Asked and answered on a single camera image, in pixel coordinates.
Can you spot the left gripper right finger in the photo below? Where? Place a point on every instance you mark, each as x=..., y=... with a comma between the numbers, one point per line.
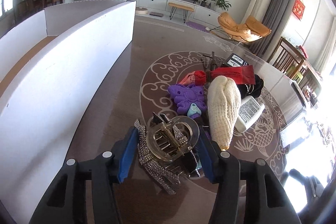
x=266, y=200

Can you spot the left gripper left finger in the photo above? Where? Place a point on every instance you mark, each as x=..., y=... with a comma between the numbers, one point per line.
x=64, y=201

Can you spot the white rectangular bottle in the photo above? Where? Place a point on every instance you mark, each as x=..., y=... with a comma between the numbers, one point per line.
x=249, y=112

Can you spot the rhinestone bow hair clip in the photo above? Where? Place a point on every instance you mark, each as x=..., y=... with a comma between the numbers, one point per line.
x=165, y=178

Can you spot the cream knitted cloth roll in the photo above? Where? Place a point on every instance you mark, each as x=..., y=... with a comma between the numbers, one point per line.
x=223, y=102

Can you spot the black velvet scrunchie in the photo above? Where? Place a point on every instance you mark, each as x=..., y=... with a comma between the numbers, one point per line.
x=253, y=90

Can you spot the clear plastic hair claw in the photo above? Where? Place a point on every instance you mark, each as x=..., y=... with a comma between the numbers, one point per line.
x=172, y=143

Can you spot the purple toy water gun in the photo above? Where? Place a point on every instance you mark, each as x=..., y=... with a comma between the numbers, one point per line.
x=190, y=101

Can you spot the red snack packet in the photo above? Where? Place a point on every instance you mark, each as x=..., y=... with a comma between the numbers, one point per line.
x=241, y=75

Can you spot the red pink pouch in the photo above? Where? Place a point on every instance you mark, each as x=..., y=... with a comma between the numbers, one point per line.
x=198, y=78

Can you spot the small black printed box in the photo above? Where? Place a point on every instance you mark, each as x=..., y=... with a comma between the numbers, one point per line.
x=235, y=61

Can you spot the white cardboard sorting box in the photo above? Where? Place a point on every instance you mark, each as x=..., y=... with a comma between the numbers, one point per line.
x=52, y=64

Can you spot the wooden dining chair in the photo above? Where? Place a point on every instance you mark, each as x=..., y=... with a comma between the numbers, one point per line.
x=288, y=59

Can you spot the orange lounge chair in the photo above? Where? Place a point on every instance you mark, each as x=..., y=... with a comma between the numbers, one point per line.
x=247, y=32

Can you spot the dining table with chairs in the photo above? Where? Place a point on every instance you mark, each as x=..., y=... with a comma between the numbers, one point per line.
x=26, y=8

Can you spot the green potted plant right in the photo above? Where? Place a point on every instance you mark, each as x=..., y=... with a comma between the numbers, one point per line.
x=222, y=5

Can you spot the white tv cabinet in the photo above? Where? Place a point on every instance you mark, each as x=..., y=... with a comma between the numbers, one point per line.
x=202, y=15

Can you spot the small dark potted plant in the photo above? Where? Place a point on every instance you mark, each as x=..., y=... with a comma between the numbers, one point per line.
x=204, y=3

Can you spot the small wooden bench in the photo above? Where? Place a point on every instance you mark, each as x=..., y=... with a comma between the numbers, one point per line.
x=186, y=10

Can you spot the grey curtain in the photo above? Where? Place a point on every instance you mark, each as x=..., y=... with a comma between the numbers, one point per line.
x=272, y=19

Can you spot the red wall decoration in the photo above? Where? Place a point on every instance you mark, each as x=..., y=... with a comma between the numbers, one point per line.
x=298, y=9

